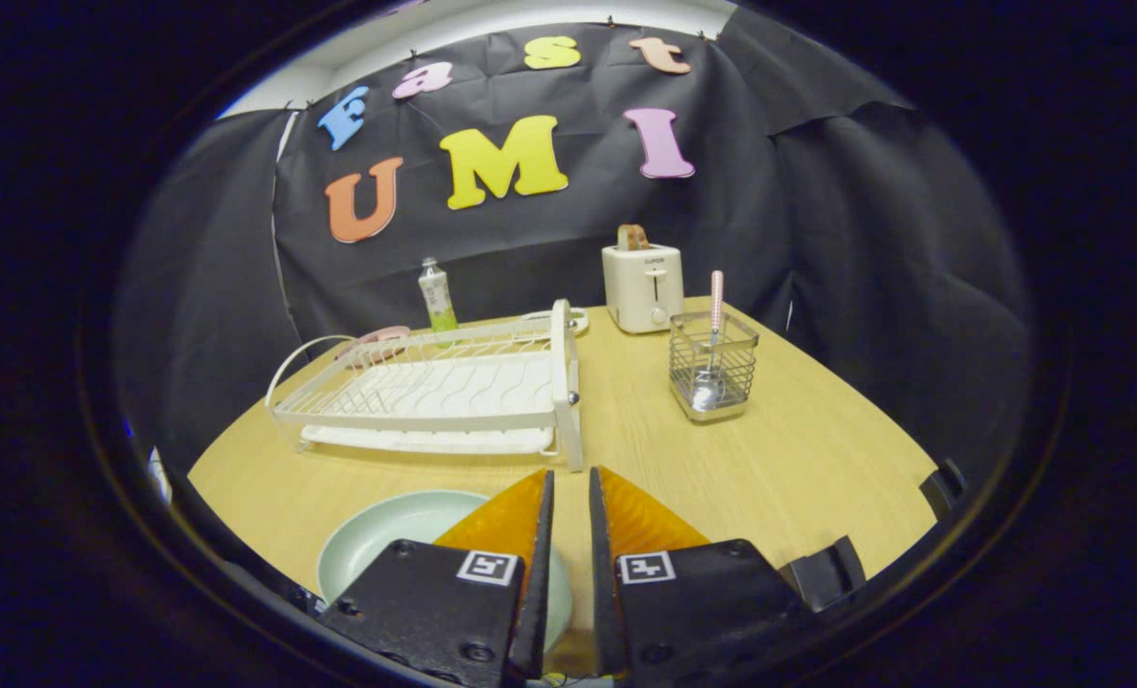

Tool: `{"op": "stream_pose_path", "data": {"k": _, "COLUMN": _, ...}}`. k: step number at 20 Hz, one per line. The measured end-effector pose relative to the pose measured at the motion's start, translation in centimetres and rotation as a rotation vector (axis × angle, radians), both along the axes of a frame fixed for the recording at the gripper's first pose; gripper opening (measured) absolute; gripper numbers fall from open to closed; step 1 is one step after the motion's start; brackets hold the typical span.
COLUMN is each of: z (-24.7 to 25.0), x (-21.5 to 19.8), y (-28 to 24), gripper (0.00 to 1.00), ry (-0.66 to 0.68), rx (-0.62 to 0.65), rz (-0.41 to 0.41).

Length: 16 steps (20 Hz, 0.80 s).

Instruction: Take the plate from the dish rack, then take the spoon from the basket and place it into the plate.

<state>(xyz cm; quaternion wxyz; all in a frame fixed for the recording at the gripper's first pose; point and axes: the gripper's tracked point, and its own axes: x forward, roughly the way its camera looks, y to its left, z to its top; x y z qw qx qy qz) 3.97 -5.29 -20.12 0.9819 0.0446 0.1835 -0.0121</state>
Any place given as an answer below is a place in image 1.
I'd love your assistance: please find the black backdrop cloth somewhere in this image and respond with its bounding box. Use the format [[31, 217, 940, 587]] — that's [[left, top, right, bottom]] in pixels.
[[115, 5, 1033, 479]]

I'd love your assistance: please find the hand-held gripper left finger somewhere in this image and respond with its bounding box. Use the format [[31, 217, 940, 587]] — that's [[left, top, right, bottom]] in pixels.
[[318, 467, 557, 688]]

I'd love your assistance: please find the white divided seasoning tray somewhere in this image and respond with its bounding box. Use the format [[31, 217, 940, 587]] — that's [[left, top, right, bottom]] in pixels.
[[521, 308, 590, 335]]

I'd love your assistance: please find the spoon with pink checkered handle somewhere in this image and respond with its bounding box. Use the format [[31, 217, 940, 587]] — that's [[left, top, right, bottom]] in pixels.
[[691, 269, 734, 412]]

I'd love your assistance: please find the light green plate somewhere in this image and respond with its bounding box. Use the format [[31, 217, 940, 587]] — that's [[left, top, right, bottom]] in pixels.
[[316, 489, 574, 656]]

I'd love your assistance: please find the white dish rack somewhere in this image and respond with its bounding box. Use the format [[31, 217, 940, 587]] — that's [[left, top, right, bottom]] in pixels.
[[265, 298, 586, 473]]

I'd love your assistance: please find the pink bowl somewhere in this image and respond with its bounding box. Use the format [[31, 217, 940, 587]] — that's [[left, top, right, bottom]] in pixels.
[[334, 325, 413, 369]]

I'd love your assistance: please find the white toaster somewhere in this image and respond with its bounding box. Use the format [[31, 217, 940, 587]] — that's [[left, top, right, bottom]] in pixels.
[[602, 244, 685, 334]]

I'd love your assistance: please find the black table clamp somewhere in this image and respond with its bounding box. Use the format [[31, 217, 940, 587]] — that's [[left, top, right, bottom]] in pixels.
[[919, 459, 969, 520], [779, 535, 868, 613]]

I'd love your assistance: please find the metal wire basket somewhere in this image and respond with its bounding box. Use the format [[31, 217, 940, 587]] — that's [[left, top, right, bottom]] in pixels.
[[668, 312, 761, 423]]

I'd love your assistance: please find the clear bottle with green label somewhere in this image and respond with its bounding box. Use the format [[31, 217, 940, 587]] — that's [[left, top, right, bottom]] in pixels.
[[418, 256, 459, 333]]

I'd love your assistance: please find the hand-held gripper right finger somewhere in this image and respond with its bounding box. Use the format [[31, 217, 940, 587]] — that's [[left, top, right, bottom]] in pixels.
[[587, 465, 820, 687]]

